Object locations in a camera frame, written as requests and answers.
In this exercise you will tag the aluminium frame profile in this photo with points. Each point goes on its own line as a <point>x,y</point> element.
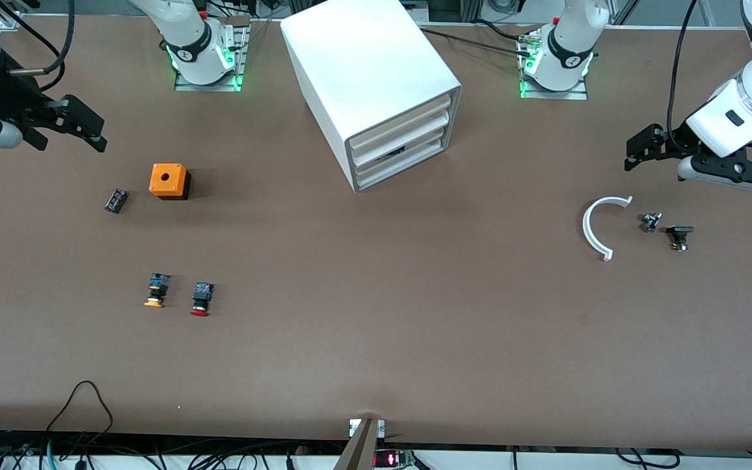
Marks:
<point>10,25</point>

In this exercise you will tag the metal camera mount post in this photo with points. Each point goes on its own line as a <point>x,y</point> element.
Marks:
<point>361,447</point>

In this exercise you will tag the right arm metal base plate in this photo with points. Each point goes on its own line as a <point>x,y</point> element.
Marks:
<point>183,85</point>

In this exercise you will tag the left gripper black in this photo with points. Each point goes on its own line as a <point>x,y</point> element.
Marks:
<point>675,143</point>

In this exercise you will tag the small grey metal part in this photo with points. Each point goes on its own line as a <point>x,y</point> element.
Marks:
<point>650,222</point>

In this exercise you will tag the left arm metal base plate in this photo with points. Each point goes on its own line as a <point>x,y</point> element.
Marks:
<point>578,93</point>

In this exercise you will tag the white curved plastic piece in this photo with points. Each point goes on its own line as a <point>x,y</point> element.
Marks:
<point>585,227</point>

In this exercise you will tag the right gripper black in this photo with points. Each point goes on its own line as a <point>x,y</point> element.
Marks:
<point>5,96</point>

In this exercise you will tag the circuit board with red light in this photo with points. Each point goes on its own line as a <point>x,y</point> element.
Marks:
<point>392,459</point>

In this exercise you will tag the black knob part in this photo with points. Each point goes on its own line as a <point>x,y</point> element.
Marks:
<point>679,230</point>

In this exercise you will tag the red push button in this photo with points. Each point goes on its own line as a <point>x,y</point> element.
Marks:
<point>202,297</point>

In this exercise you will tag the small black terminal block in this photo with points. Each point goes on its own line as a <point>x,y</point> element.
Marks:
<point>116,201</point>

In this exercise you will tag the yellow push button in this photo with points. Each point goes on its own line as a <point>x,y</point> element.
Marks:
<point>157,287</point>

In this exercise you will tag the orange button box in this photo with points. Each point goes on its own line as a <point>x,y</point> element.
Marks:
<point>167,179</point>

